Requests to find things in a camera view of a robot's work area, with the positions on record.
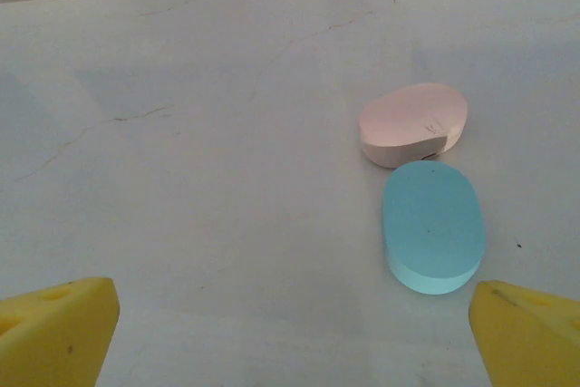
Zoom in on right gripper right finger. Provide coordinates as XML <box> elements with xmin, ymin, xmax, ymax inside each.
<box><xmin>468</xmin><ymin>279</ymin><xmax>580</xmax><ymax>387</ymax></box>

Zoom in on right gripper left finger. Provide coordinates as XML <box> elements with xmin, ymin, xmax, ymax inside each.
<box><xmin>0</xmin><ymin>276</ymin><xmax>121</xmax><ymax>387</ymax></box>

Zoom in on blue earbud charging case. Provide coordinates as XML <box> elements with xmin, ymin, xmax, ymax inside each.
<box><xmin>382</xmin><ymin>160</ymin><xmax>488</xmax><ymax>296</ymax></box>

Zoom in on pink earbud charging case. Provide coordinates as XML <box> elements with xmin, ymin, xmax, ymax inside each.
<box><xmin>357</xmin><ymin>82</ymin><xmax>469</xmax><ymax>169</ymax></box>

